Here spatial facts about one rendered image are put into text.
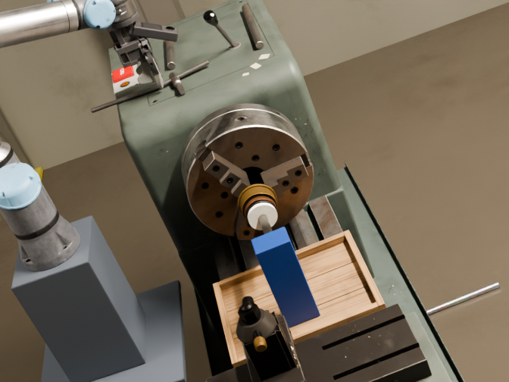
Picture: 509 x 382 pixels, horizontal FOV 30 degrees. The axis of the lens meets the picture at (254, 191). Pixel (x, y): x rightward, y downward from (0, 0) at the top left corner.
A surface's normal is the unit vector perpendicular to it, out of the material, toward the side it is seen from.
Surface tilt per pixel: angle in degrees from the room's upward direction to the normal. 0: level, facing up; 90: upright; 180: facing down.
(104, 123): 90
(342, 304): 0
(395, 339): 0
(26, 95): 90
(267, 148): 90
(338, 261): 0
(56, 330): 90
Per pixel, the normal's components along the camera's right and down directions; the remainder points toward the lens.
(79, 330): 0.10, 0.53
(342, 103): -0.33, -0.78
